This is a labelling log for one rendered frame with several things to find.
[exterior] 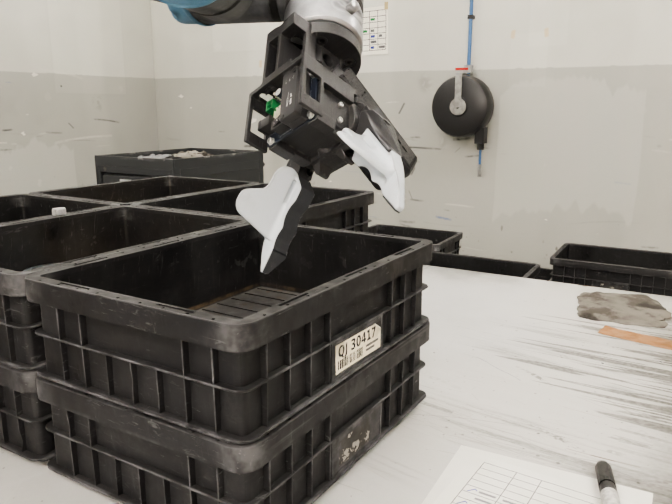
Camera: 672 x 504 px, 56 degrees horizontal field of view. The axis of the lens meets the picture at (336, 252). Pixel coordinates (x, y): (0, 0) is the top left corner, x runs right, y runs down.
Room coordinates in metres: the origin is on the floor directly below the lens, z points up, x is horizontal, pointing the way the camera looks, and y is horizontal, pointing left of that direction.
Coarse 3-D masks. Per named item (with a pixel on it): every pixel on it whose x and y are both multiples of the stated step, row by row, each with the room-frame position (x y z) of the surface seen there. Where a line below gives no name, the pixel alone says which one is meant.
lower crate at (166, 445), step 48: (48, 384) 0.62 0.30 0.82; (384, 384) 0.72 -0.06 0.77; (96, 432) 0.60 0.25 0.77; (144, 432) 0.55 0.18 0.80; (192, 432) 0.52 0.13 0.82; (288, 432) 0.53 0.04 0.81; (336, 432) 0.62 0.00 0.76; (384, 432) 0.71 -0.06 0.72; (96, 480) 0.60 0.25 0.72; (144, 480) 0.56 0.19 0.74; (192, 480) 0.53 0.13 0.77; (240, 480) 0.50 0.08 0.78; (288, 480) 0.55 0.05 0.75; (336, 480) 0.61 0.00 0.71
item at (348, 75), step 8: (344, 72) 0.59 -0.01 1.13; (352, 72) 0.60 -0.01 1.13; (344, 80) 0.58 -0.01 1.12; (352, 80) 0.59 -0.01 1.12; (360, 88) 0.59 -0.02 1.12; (360, 96) 0.59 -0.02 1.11; (368, 96) 0.60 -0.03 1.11; (368, 104) 0.59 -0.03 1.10; (376, 104) 0.60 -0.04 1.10; (376, 112) 0.59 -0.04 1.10; (400, 136) 0.60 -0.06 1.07; (400, 144) 0.60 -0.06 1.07; (408, 152) 0.60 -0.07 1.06; (408, 160) 0.59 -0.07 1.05; (416, 160) 0.61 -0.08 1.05; (360, 168) 0.61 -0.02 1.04; (408, 168) 0.59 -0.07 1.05; (368, 176) 0.61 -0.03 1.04; (376, 184) 0.61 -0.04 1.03
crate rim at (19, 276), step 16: (112, 208) 1.09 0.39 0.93; (128, 208) 1.11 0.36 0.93; (144, 208) 1.09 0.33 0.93; (16, 224) 0.94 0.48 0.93; (32, 224) 0.96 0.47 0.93; (160, 240) 0.82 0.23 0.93; (96, 256) 0.73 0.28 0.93; (0, 272) 0.65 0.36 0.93; (16, 272) 0.65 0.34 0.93; (32, 272) 0.66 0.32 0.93; (0, 288) 0.65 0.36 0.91; (16, 288) 0.65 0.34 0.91
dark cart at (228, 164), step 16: (96, 160) 2.73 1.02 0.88; (112, 160) 2.68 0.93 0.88; (128, 160) 2.63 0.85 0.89; (144, 160) 2.59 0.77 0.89; (160, 160) 2.55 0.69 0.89; (176, 160) 2.53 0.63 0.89; (192, 160) 2.61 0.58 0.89; (208, 160) 2.70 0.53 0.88; (224, 160) 2.79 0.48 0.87; (240, 160) 2.88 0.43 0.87; (256, 160) 2.99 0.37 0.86; (96, 176) 2.73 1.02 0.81; (112, 176) 2.69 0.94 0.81; (128, 176) 2.65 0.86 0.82; (144, 176) 2.62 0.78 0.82; (160, 176) 2.60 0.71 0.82; (192, 176) 2.61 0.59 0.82; (208, 176) 2.70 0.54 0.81; (224, 176) 2.79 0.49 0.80; (240, 176) 2.88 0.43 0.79; (256, 176) 2.99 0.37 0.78
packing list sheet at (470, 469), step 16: (464, 448) 0.70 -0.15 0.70; (448, 464) 0.66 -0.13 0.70; (464, 464) 0.66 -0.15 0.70; (480, 464) 0.66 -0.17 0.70; (496, 464) 0.66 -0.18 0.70; (512, 464) 0.66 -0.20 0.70; (528, 464) 0.66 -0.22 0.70; (448, 480) 0.63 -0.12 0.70; (464, 480) 0.63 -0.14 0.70; (480, 480) 0.63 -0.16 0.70; (496, 480) 0.63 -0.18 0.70; (512, 480) 0.63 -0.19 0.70; (528, 480) 0.63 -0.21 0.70; (544, 480) 0.63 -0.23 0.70; (560, 480) 0.63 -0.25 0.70; (576, 480) 0.63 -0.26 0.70; (592, 480) 0.63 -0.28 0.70; (432, 496) 0.60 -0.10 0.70; (448, 496) 0.60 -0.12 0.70; (464, 496) 0.60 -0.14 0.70; (480, 496) 0.60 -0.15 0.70; (496, 496) 0.60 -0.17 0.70; (512, 496) 0.60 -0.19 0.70; (528, 496) 0.60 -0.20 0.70; (544, 496) 0.60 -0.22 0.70; (560, 496) 0.60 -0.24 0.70; (576, 496) 0.60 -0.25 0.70; (592, 496) 0.60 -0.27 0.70; (624, 496) 0.60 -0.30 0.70; (640, 496) 0.60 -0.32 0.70
